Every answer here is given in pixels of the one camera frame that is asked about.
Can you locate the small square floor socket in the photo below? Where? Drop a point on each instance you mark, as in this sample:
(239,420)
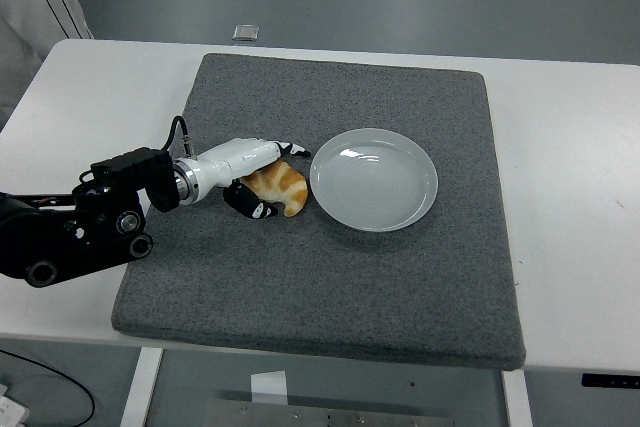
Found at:
(246,33)

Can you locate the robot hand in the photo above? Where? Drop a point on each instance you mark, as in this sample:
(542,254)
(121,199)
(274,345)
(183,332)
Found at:
(225,162)

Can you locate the white round plate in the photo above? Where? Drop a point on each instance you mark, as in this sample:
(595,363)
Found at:
(372,182)

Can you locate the white device on floor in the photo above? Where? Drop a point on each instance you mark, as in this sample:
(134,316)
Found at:
(10,409)

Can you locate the croissant bread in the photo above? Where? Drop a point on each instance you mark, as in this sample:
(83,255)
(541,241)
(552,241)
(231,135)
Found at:
(287,187)

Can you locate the black table control panel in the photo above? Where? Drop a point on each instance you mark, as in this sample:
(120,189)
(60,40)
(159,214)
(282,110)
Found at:
(610,380)

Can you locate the grey felt mat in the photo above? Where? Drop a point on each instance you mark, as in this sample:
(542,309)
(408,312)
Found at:
(250,277)

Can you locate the white table leg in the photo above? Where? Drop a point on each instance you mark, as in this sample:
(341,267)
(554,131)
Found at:
(141,387)
(517,399)

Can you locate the grey metal plate with screws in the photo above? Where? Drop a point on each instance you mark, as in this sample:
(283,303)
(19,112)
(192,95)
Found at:
(325,414)

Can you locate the person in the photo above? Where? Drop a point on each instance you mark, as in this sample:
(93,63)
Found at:
(30,12)

